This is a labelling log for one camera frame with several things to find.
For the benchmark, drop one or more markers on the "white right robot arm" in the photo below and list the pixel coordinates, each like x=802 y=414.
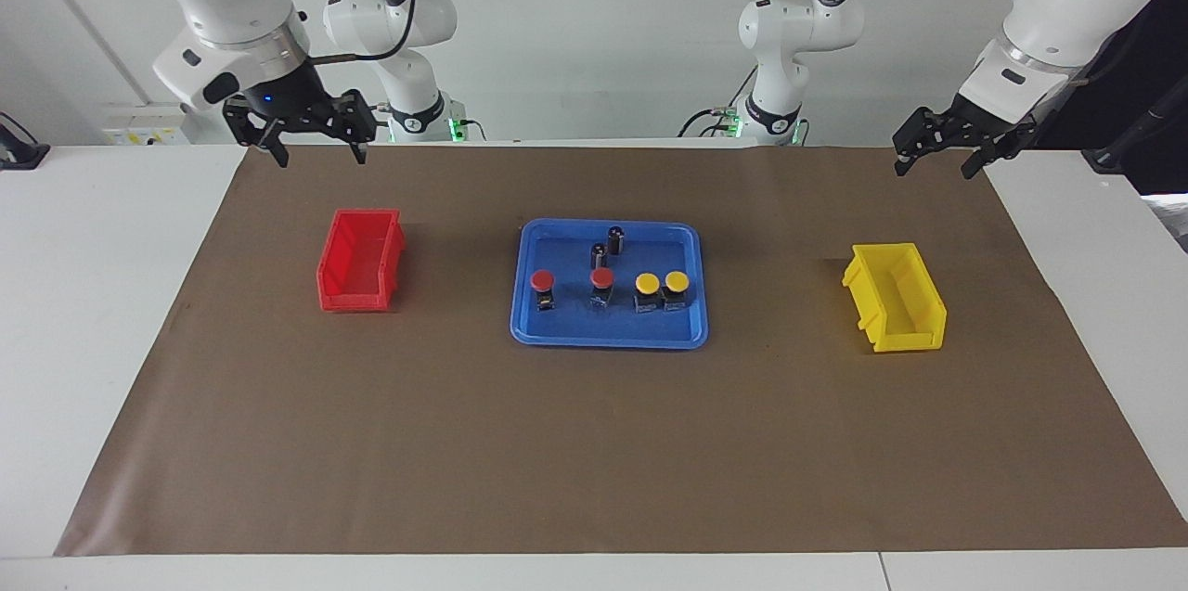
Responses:
x=232 y=6

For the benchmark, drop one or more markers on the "red plastic bin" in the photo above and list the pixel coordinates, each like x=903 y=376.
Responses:
x=362 y=262

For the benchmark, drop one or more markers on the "yellow plastic bin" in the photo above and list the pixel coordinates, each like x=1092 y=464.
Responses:
x=896 y=299

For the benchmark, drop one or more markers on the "yellow push button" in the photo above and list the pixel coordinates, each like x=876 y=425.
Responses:
x=677 y=281
x=647 y=283

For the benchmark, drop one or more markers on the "red push button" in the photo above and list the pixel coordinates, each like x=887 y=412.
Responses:
x=602 y=279
x=542 y=282

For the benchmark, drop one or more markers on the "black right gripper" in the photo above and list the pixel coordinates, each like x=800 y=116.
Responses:
x=292 y=99

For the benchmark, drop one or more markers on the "brown paper mat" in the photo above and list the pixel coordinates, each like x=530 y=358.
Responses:
x=594 y=443

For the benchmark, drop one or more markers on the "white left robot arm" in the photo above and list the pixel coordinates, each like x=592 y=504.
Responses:
x=1058 y=16

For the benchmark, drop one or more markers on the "black side panel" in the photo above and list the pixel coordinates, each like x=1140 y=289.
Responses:
x=1155 y=99

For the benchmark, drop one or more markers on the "white wall socket box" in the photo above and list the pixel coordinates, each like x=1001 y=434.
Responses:
x=148 y=124

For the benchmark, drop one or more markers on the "black clamp base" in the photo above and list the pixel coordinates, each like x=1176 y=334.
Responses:
x=19 y=150

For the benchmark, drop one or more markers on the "black cylinder part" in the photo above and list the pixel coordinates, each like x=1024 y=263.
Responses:
x=599 y=254
x=616 y=238

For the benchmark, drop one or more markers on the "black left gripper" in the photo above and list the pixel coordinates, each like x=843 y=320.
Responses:
x=965 y=127

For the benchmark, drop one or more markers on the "blue plastic tray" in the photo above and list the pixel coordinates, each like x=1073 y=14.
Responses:
x=566 y=317

